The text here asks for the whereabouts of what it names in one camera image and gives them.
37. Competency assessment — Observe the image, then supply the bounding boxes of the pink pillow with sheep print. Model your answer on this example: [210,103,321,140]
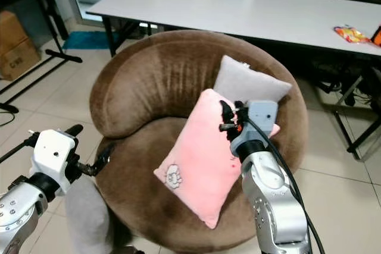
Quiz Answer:
[153,88,281,230]

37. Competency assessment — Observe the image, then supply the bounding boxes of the grey pillow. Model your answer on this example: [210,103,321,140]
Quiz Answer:
[213,55,293,104]

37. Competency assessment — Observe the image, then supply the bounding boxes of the brown round velvet sofa chair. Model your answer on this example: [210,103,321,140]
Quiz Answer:
[89,29,310,253]

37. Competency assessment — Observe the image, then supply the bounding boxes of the blue floor mat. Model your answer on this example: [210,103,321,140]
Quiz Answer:
[63,30,111,51]

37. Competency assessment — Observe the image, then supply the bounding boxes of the black metal rack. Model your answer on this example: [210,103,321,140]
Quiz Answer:
[0,0,83,114]

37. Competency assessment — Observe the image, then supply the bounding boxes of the printed cardboard box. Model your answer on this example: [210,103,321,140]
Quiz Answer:
[1,38,42,81]

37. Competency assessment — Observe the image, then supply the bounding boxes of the plain cardboard box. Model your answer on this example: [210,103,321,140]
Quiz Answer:
[0,10,31,54]

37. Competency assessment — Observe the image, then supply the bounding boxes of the orange snack packet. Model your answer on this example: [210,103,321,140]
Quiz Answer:
[333,26,371,45]

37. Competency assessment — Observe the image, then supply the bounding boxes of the orange object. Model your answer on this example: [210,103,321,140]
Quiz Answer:
[371,25,381,47]

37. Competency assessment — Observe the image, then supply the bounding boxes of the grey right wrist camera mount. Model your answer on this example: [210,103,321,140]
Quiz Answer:
[230,100,279,155]

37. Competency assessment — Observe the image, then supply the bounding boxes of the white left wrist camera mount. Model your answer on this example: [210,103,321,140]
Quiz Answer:
[31,129,77,193]

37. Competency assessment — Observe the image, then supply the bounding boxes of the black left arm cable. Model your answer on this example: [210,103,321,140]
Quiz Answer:
[0,134,38,165]

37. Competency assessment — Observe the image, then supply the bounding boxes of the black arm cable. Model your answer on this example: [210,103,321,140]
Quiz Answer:
[245,115,327,254]
[0,134,38,165]

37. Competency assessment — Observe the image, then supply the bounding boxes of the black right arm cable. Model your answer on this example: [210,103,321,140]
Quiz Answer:
[245,115,327,254]

